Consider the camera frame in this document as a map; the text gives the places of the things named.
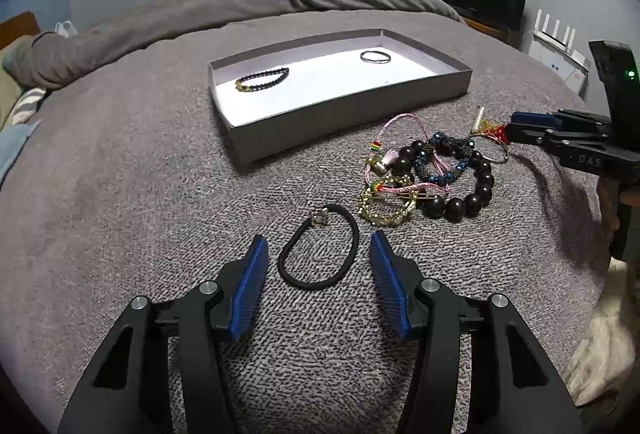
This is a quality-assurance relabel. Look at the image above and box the large dark bead bracelet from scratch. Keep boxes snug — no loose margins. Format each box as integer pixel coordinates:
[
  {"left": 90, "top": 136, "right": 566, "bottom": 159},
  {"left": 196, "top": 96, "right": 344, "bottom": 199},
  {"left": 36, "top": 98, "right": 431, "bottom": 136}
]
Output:
[{"left": 390, "top": 139, "right": 496, "bottom": 221}]

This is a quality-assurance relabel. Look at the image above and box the black hair tie with charm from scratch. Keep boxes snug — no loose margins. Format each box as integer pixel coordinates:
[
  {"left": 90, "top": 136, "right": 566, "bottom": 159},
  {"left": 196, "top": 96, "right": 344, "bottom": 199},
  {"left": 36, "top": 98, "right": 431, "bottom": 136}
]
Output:
[{"left": 277, "top": 204, "right": 361, "bottom": 289}]

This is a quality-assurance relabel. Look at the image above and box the thin silver bangle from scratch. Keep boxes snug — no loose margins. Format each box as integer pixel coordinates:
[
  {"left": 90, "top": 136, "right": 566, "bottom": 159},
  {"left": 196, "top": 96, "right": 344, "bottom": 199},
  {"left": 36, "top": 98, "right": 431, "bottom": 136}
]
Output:
[{"left": 467, "top": 134, "right": 510, "bottom": 165}]

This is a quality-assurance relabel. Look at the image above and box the person's right hand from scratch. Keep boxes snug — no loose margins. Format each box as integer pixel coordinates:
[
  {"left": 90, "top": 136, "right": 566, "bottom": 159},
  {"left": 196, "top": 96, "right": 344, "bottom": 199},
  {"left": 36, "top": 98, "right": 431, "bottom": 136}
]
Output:
[{"left": 597, "top": 174, "right": 621, "bottom": 239}]

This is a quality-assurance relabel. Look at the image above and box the white router with antennas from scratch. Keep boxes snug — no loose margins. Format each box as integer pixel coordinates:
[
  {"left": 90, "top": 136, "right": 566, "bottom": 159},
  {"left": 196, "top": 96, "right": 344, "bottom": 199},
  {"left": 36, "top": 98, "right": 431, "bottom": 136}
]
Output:
[{"left": 531, "top": 10, "right": 590, "bottom": 69}]

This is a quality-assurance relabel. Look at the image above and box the blue bead bracelet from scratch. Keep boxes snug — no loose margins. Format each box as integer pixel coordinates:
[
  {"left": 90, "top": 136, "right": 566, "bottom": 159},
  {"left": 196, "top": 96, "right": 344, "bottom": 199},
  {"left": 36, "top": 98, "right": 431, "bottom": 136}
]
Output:
[{"left": 414, "top": 130, "right": 476, "bottom": 187}]

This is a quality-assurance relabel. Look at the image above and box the white box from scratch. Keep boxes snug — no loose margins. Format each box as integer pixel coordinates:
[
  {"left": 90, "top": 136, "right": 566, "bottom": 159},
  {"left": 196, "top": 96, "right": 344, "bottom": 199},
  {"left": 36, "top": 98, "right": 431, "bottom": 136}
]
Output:
[{"left": 529, "top": 38, "right": 588, "bottom": 97}]

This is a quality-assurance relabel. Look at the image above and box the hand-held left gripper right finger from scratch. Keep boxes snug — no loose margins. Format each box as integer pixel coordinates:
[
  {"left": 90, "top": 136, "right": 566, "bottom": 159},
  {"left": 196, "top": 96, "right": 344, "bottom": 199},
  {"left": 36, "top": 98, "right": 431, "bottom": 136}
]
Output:
[{"left": 369, "top": 230, "right": 583, "bottom": 434}]

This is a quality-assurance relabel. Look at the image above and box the grey duvet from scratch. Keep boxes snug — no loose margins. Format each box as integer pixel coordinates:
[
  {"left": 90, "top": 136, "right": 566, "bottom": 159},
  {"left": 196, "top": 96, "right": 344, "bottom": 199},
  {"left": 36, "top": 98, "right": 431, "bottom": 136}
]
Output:
[{"left": 27, "top": 0, "right": 466, "bottom": 89}]

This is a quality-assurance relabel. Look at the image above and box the grey knit blanket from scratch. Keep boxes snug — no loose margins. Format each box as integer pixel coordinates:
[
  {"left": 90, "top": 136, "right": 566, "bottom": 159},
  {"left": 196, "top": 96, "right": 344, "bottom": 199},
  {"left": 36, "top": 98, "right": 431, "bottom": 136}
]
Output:
[{"left": 0, "top": 8, "right": 616, "bottom": 434}]

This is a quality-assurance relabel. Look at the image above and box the pink cord bracelet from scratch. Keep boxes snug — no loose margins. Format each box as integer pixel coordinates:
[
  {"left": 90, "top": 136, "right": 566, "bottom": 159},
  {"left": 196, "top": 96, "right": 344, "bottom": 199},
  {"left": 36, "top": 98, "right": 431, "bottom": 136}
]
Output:
[{"left": 362, "top": 113, "right": 453, "bottom": 199}]

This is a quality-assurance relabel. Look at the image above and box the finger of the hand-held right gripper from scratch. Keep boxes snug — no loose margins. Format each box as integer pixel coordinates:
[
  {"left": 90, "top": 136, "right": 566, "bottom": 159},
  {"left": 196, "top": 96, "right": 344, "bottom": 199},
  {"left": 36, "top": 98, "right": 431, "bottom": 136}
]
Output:
[
  {"left": 504, "top": 125, "right": 613, "bottom": 169},
  {"left": 511, "top": 110, "right": 608, "bottom": 131}
]

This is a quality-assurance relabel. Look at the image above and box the olive pillow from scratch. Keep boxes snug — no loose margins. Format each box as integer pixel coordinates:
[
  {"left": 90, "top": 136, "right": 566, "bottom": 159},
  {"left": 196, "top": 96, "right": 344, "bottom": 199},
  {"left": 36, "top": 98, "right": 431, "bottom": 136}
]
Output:
[{"left": 0, "top": 36, "right": 36, "bottom": 129}]

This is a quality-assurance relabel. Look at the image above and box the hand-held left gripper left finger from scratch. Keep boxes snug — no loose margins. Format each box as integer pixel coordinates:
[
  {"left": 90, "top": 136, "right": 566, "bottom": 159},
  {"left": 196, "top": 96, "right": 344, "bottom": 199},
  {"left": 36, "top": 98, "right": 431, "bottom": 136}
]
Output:
[{"left": 57, "top": 235, "right": 271, "bottom": 434}]

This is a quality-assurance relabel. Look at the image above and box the wooden monitor stand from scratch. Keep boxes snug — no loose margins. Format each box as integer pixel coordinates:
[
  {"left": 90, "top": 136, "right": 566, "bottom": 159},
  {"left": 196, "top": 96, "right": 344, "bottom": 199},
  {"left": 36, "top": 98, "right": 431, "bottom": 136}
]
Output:
[{"left": 460, "top": 14, "right": 523, "bottom": 47}]

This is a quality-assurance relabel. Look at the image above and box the grey cardboard box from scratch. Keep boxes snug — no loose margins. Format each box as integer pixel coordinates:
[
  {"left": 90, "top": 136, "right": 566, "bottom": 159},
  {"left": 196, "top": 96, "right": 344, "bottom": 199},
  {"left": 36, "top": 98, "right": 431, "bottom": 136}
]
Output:
[{"left": 208, "top": 28, "right": 473, "bottom": 166}]

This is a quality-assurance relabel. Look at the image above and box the white fluffy cloth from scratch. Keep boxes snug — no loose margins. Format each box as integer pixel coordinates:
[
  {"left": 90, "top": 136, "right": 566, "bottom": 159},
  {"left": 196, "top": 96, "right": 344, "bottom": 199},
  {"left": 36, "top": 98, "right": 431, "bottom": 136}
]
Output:
[{"left": 567, "top": 259, "right": 640, "bottom": 407}]

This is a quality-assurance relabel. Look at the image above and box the wooden headboard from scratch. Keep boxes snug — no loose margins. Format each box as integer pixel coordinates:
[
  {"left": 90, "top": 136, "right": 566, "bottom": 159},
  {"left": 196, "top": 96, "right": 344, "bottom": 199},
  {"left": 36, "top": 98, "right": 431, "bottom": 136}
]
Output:
[{"left": 0, "top": 11, "right": 41, "bottom": 49}]

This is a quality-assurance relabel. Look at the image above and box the gold bead bracelet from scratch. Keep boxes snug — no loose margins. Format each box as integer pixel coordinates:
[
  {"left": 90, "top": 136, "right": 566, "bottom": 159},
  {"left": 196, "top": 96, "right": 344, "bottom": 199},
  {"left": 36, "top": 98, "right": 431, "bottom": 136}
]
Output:
[{"left": 357, "top": 184, "right": 418, "bottom": 229}]

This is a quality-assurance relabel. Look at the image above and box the light blue cloth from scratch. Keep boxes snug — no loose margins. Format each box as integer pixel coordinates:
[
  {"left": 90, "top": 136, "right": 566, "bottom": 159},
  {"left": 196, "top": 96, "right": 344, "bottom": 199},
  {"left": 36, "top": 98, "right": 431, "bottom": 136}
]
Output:
[{"left": 0, "top": 121, "right": 41, "bottom": 185}]

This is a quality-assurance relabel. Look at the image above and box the small black bead bracelet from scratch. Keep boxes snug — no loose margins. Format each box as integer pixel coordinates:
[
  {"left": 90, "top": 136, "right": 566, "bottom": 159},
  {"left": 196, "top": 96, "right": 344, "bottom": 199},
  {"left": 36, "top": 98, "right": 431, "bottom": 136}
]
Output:
[{"left": 235, "top": 67, "right": 291, "bottom": 93}]

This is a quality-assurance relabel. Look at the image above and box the striped pillow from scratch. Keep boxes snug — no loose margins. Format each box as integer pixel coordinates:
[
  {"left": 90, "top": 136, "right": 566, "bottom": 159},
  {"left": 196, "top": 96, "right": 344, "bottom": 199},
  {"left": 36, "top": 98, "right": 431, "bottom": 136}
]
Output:
[{"left": 7, "top": 86, "right": 48, "bottom": 125}]

